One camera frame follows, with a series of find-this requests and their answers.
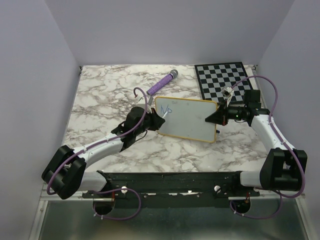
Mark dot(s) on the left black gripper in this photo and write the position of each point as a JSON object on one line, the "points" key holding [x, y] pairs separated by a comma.
{"points": [[157, 120]]}

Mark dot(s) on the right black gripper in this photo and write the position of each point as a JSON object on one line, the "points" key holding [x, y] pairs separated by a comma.
{"points": [[220, 117]]}

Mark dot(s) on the yellow framed whiteboard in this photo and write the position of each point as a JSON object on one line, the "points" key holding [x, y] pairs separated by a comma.
{"points": [[186, 118]]}

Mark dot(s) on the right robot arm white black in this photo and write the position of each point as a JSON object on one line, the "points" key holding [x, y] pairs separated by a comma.
{"points": [[284, 165]]}

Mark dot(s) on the black grey chessboard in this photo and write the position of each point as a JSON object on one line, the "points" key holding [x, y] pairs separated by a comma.
{"points": [[212, 78]]}

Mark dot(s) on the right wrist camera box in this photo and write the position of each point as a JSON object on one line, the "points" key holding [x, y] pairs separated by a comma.
{"points": [[227, 93]]}

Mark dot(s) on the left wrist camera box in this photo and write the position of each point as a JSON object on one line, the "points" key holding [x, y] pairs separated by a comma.
{"points": [[145, 103]]}

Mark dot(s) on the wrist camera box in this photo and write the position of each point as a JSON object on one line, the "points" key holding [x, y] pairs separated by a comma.
{"points": [[227, 93], [145, 103]]}

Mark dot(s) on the purple toy microphone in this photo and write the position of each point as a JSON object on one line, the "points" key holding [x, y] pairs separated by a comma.
{"points": [[164, 81]]}

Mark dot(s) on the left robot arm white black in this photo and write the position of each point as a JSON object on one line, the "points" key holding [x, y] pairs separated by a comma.
{"points": [[66, 172]]}

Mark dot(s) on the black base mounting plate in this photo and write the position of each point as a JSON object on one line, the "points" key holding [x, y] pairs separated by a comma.
{"points": [[172, 190]]}

